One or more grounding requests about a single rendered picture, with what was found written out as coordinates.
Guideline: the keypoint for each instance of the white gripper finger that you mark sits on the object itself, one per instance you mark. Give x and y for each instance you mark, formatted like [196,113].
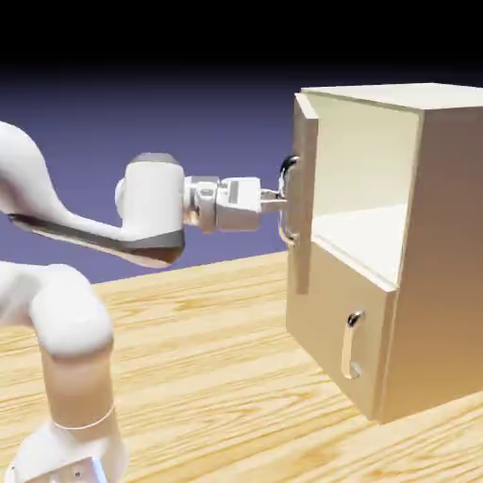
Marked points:
[272,206]
[271,194]

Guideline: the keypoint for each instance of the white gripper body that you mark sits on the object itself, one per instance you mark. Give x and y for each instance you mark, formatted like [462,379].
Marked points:
[241,205]

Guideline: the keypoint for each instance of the light wood hinged door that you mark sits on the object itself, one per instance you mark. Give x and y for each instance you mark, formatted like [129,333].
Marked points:
[303,188]

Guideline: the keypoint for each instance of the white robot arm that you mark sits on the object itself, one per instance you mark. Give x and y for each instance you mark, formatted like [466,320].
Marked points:
[151,196]

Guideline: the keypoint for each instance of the light wood closed door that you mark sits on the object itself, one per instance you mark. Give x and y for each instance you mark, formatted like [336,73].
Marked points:
[332,324]

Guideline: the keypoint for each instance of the light wood cabinet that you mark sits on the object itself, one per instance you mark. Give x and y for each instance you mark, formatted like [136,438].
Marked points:
[407,249]

